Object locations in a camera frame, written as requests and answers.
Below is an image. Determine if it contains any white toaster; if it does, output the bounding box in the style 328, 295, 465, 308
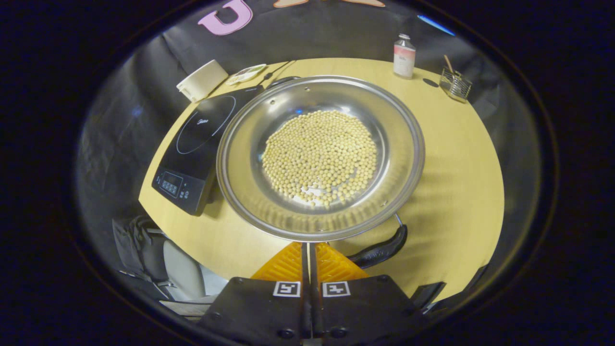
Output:
176, 60, 229, 102

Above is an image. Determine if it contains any clear bottle with pink label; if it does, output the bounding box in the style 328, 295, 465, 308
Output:
394, 34, 417, 79

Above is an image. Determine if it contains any black power cable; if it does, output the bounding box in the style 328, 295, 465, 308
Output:
257, 61, 296, 87

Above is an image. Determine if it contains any grey office chair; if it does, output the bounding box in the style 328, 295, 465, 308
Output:
112, 215, 229, 308

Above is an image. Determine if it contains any heap of yellow soybeans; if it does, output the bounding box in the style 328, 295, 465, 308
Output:
261, 110, 379, 208

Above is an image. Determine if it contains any steel pot with black handles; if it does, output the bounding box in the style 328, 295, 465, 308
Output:
216, 74, 426, 270

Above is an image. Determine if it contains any black induction cooktop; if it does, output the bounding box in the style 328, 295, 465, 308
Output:
152, 86, 265, 216

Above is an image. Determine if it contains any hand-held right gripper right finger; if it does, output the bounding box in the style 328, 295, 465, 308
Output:
310, 242, 431, 346

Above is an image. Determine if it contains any white divided snack plate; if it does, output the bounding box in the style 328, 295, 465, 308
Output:
226, 64, 267, 86

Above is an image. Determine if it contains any wire mesh holder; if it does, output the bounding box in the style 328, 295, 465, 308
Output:
439, 67, 473, 103

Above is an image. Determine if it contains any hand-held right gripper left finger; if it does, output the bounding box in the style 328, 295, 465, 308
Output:
199, 242, 311, 346

